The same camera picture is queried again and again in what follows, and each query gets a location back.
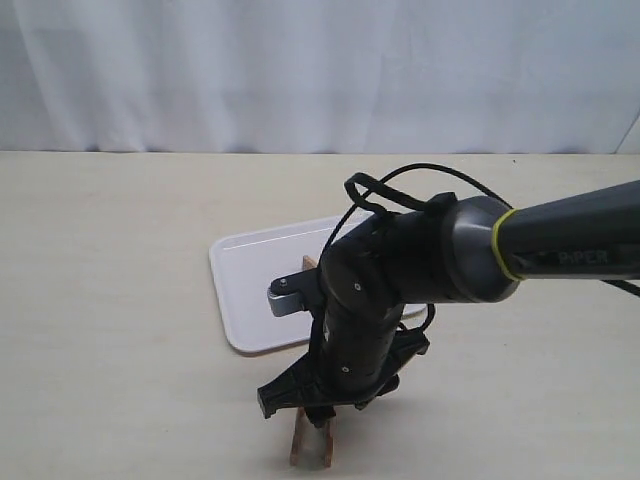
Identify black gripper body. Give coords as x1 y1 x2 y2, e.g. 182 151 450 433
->
257 329 429 418

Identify notched wooden block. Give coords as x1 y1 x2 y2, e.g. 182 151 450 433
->
289 407 312 466
301 255 317 271
321 417 336 468

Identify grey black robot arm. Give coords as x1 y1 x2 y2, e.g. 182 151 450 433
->
257 182 639 425

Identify white plastic tray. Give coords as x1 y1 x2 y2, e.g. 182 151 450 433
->
207 215 426 357

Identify white curtain backdrop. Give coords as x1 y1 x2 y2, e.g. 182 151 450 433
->
1 1 639 154

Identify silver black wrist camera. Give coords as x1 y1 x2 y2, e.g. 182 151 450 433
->
267 269 324 317

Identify black cable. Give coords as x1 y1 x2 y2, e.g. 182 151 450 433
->
307 163 640 361

